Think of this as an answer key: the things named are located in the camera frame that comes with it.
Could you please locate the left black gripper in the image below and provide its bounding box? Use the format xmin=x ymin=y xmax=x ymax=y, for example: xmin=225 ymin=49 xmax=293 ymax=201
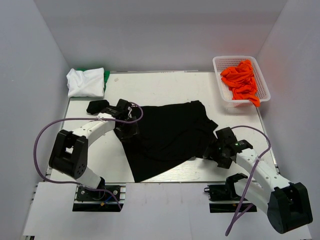
xmin=117 ymin=116 xmax=142 ymax=143

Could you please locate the black t-shirt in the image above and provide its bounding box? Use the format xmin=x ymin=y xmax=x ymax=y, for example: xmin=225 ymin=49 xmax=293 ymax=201
xmin=86 ymin=99 xmax=219 ymax=183

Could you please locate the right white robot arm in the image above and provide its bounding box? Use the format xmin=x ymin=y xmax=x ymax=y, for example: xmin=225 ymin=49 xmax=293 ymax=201
xmin=203 ymin=127 xmax=313 ymax=236

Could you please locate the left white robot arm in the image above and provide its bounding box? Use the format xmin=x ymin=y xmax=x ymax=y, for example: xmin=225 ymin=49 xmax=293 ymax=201
xmin=49 ymin=99 xmax=141 ymax=200

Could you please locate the green folded t-shirt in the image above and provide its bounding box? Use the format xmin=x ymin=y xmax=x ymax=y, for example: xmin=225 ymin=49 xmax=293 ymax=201
xmin=76 ymin=67 xmax=111 ymax=91

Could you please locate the white folded t-shirt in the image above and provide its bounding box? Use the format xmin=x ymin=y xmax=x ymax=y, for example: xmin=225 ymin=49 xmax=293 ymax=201
xmin=66 ymin=67 xmax=105 ymax=98

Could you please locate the orange crumpled t-shirt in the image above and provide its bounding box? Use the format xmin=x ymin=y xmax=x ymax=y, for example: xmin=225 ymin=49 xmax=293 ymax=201
xmin=220 ymin=59 xmax=261 ymax=107

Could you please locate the white plastic mesh basket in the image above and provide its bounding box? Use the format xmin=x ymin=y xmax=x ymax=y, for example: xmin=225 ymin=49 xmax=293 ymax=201
xmin=212 ymin=55 xmax=271 ymax=107

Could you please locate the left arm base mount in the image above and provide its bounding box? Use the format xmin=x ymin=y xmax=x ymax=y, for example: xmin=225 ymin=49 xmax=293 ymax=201
xmin=72 ymin=184 xmax=126 ymax=213

